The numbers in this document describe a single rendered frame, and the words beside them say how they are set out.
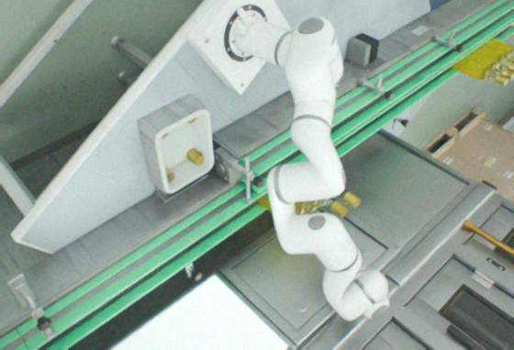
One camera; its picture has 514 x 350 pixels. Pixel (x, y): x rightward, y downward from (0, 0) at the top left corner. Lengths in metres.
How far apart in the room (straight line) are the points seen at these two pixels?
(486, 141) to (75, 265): 5.03
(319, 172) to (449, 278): 0.78
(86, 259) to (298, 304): 0.60
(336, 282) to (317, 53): 0.51
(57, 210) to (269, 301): 0.63
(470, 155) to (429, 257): 4.04
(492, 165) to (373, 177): 3.78
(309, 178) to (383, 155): 0.98
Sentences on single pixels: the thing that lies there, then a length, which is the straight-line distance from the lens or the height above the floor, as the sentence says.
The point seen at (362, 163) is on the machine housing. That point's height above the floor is 0.97.
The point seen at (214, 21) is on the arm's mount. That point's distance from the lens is 1.30.
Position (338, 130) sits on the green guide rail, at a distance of 1.72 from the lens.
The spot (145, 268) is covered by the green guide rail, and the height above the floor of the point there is 0.95.
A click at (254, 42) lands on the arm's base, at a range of 1.30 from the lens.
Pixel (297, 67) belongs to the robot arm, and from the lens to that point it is 1.06.
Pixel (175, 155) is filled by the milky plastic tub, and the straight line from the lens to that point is 1.47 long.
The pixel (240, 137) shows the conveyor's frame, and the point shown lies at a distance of 1.53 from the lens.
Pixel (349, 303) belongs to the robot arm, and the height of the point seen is 1.39.
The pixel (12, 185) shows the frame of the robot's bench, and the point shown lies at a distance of 1.54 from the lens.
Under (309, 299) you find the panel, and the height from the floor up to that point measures 1.24.
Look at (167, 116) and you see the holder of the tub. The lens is 1.34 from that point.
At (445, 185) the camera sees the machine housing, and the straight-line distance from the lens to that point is 1.94.
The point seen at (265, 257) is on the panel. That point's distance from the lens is 1.57.
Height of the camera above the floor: 1.73
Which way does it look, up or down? 34 degrees down
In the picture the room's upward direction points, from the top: 126 degrees clockwise
